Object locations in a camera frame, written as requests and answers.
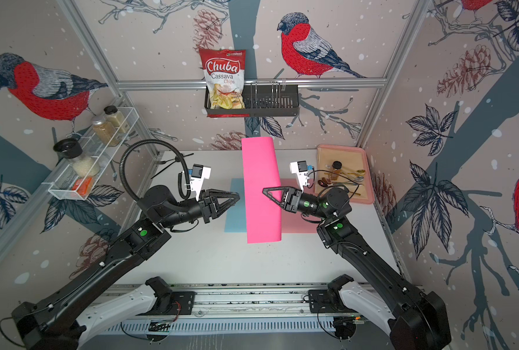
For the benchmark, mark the tan spice bottle rear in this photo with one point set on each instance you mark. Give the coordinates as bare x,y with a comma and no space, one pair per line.
117,119

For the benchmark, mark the pink plastic tray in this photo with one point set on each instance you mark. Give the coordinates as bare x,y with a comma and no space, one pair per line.
347,174

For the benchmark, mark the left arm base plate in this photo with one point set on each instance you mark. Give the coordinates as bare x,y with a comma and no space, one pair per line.
174,304

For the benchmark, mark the Chuba cassava chips bag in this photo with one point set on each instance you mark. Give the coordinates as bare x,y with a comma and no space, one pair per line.
224,73

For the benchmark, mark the magenta paper sheet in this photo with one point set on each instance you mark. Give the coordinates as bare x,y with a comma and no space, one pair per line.
260,171

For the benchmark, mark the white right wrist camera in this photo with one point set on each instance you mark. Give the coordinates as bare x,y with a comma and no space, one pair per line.
302,171

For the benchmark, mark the gold spoon cream handle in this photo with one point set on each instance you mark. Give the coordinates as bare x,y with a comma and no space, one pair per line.
360,172

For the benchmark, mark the light blue paper sheet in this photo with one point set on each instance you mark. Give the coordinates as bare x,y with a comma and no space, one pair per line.
236,215

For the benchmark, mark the tan spice bottle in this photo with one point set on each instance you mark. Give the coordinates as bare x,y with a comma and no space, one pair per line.
105,131
117,119

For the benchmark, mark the black lid grinder jar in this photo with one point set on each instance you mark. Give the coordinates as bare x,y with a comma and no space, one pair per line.
83,164

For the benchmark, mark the red pepper spice jar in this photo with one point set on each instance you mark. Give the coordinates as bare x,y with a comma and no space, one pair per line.
335,170

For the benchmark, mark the clear acrylic wall shelf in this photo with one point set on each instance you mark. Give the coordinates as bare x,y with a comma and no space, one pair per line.
60,187

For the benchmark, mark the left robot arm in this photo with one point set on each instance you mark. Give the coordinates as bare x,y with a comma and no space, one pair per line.
65,319

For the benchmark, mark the tan spice bottle front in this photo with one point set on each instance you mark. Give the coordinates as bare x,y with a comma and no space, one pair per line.
105,131

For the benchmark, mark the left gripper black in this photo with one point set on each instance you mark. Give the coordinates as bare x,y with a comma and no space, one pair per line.
209,205

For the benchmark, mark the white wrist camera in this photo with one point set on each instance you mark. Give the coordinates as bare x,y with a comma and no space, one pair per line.
198,175
302,171

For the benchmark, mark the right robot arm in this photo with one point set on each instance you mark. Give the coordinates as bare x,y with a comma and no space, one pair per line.
411,318

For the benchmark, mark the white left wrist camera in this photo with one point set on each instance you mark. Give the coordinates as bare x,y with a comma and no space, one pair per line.
198,175

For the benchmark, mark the small red box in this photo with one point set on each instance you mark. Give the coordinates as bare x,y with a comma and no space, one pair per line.
83,186

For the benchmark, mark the light pink paper sheet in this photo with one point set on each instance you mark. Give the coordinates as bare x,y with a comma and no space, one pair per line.
294,223

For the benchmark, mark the black wire wall basket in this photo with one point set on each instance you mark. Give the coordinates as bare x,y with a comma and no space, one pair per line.
258,101

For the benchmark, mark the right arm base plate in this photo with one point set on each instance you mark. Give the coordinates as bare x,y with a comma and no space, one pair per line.
324,302

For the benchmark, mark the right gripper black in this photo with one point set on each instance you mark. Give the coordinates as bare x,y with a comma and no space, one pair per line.
291,200

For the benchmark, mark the silver spoon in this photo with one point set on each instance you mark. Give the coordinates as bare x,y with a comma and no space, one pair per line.
354,179

